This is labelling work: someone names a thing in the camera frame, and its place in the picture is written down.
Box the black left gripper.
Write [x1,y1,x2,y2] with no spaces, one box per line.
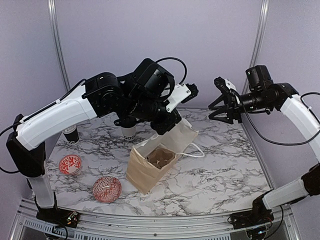
[125,92,184,135]

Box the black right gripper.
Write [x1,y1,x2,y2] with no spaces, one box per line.
[208,89,272,124]

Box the white paper coffee cup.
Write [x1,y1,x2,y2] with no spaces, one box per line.
[120,125,136,141]

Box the brown cardboard cup carrier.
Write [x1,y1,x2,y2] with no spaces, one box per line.
[146,147,176,169]

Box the brown paper bag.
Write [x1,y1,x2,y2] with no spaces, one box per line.
[126,118,205,195]

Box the black cup lid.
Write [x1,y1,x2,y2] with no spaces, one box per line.
[119,116,137,128]

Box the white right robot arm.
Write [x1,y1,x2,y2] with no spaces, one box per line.
[208,65,320,224]

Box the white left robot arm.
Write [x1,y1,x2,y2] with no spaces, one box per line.
[6,58,190,223]

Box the black cup with straws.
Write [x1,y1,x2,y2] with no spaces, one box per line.
[62,124,79,145]

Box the red floral pattern bowl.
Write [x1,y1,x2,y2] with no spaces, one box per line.
[58,154,82,176]

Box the red geometric pattern bowl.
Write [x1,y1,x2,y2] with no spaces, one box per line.
[92,176,122,203]

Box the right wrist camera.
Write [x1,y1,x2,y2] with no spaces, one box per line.
[213,76,237,92]

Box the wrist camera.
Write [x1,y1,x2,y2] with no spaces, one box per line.
[166,83,199,113]
[213,76,237,92]

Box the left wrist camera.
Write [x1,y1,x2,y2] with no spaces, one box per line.
[166,83,199,113]

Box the right aluminium frame post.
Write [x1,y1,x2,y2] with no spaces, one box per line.
[241,0,270,95]

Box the aluminium frame post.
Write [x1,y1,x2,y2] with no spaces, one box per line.
[47,0,71,91]
[241,0,270,95]

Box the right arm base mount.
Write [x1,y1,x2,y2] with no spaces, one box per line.
[227,210,275,230]

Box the left aluminium frame post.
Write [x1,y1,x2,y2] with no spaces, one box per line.
[47,0,71,91]

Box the front aluminium rail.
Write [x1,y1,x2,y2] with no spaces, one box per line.
[8,201,301,240]

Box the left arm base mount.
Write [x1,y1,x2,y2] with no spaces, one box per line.
[36,208,80,228]

